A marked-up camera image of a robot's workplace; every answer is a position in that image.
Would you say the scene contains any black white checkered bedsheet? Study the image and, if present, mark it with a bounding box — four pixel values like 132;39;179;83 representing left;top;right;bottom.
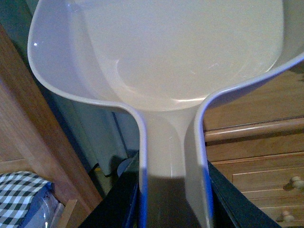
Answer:
0;171;59;228

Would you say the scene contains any wooden bed frame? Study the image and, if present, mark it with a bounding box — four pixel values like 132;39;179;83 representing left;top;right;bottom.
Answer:
0;29;102;228

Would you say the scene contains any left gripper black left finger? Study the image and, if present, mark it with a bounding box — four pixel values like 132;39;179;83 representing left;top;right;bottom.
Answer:
80;154;139;228

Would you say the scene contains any wooden drawer knob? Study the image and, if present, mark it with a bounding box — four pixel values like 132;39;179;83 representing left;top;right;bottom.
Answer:
289;176;304;189
281;211;295;222

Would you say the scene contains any wooden nightstand with drawers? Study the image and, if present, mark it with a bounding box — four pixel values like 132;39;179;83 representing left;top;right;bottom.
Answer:
203;63;304;228

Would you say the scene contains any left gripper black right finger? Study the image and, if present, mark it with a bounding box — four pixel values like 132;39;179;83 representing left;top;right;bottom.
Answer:
208;162;280;228

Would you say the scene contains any beige plastic dustpan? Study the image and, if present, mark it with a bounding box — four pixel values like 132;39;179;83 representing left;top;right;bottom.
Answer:
28;0;304;228

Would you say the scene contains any lower wooden drawer knob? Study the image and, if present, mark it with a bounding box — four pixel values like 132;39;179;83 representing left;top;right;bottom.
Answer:
281;211;295;222

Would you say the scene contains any upper wooden drawer knob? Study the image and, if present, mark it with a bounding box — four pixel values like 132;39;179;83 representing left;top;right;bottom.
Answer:
289;176;304;189

